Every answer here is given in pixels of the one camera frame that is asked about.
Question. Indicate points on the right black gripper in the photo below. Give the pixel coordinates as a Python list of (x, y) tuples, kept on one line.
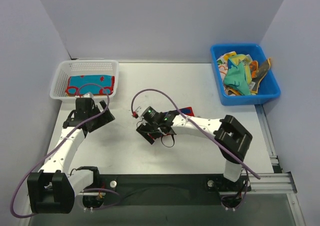
[(146, 133)]

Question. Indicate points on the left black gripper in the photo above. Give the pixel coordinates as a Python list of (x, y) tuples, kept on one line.
[(100, 116)]

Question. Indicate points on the green teal towel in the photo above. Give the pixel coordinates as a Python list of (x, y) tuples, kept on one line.
[(238, 77)]

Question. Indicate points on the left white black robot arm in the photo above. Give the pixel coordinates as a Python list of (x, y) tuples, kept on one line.
[(53, 188)]

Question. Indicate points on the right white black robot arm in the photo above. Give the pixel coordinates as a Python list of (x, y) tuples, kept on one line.
[(228, 134)]

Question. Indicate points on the folded blue red towel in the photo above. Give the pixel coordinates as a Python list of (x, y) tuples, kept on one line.
[(98, 85)]

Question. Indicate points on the white perforated plastic basket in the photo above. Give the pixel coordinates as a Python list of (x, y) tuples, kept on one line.
[(72, 74)]

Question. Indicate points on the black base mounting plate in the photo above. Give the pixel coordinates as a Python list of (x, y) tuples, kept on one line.
[(166, 190)]

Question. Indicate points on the white patterned towel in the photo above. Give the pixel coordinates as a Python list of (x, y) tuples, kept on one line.
[(222, 63)]

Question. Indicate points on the yellow orange towel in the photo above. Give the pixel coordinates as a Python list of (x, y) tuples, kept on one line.
[(249, 65)]

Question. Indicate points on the grey orange-edged towel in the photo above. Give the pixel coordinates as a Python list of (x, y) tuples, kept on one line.
[(258, 72)]

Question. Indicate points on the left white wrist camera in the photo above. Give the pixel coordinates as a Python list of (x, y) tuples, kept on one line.
[(87, 95)]

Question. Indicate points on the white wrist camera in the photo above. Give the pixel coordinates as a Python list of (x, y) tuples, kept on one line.
[(137, 113), (87, 95)]

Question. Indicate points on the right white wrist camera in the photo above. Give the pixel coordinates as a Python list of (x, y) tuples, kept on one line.
[(137, 113)]

